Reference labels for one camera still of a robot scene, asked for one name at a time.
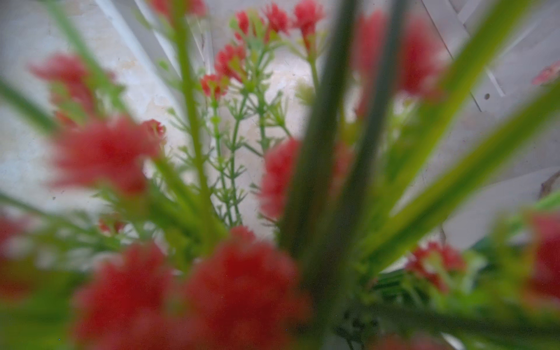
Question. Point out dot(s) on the white wooden slatted rack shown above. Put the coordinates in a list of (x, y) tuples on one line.
[(506, 85)]

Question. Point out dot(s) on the red flower plant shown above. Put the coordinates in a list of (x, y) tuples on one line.
[(172, 273)]

